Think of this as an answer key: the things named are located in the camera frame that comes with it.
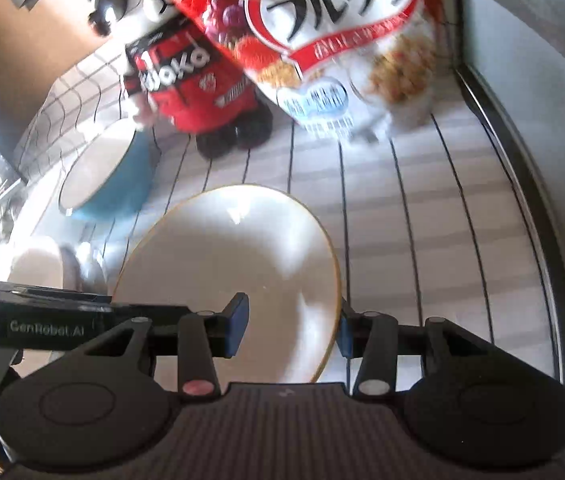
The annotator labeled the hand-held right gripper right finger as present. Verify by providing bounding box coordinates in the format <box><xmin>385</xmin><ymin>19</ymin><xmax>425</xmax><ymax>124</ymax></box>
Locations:
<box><xmin>337</xmin><ymin>300</ymin><xmax>494</xmax><ymax>397</ymax></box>

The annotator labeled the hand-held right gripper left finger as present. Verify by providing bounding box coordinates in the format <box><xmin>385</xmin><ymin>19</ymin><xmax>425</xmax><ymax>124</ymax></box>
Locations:
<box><xmin>80</xmin><ymin>292</ymin><xmax>251</xmax><ymax>399</ymax></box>

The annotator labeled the white bowl with gold rim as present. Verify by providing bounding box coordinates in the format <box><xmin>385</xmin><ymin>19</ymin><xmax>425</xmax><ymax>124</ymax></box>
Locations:
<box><xmin>112</xmin><ymin>184</ymin><xmax>343</xmax><ymax>384</ymax></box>

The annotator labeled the blue bowl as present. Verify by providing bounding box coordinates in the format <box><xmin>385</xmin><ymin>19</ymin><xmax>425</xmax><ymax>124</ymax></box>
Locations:
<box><xmin>57</xmin><ymin>119</ymin><xmax>156</xmax><ymax>222</ymax></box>

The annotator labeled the white black checkered tablecloth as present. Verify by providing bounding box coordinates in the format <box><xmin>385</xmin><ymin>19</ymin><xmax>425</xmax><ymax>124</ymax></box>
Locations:
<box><xmin>12</xmin><ymin>45</ymin><xmax>565</xmax><ymax>396</ymax></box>

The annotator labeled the panda robot toy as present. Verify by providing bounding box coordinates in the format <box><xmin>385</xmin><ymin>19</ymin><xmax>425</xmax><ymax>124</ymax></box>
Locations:
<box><xmin>85</xmin><ymin>0</ymin><xmax>274</xmax><ymax>160</ymax></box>

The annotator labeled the red cereal bag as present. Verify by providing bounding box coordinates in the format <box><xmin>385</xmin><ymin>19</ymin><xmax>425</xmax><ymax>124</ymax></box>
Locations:
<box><xmin>141</xmin><ymin>0</ymin><xmax>439</xmax><ymax>142</ymax></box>

